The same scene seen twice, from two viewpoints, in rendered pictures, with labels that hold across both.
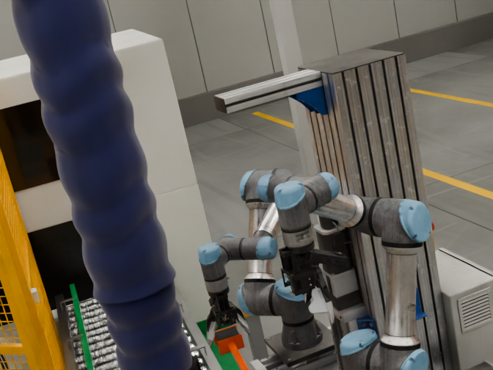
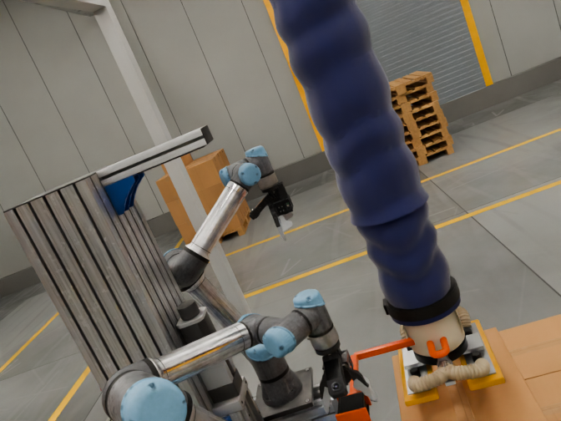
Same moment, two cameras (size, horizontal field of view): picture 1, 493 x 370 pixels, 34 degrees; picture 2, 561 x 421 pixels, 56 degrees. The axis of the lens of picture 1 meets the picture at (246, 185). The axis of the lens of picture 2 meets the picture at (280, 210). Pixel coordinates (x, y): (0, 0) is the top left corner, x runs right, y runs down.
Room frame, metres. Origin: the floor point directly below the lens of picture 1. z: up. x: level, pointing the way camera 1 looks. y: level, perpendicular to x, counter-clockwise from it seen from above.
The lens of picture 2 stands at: (3.58, 0.74, 2.06)
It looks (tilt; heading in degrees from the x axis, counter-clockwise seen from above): 13 degrees down; 206
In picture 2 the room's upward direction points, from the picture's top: 23 degrees counter-clockwise
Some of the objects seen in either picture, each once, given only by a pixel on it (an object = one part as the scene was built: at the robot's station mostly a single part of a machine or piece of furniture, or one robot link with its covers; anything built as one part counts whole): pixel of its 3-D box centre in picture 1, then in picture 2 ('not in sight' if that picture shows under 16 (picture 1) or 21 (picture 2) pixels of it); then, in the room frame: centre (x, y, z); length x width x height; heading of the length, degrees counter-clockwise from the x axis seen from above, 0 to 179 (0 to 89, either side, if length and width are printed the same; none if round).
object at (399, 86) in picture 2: not in sight; (404, 121); (-5.24, -0.74, 0.65); 1.29 x 1.10 x 1.30; 17
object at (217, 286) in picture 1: (217, 283); (322, 337); (2.44, 0.16, 1.40); 0.08 x 0.08 x 0.05
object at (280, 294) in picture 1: (292, 299); not in sight; (2.62, -0.07, 1.20); 0.13 x 0.12 x 0.14; 62
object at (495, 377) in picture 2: not in sight; (473, 347); (2.10, 0.46, 1.08); 0.34 x 0.10 x 0.05; 11
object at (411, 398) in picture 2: not in sight; (414, 363); (2.14, 0.28, 1.08); 0.34 x 0.10 x 0.05; 11
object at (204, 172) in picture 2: not in sight; (202, 189); (-4.06, -4.14, 0.87); 1.20 x 1.01 x 1.74; 17
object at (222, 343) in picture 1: (228, 339); (353, 409); (2.46, 0.17, 1.18); 0.09 x 0.08 x 0.05; 101
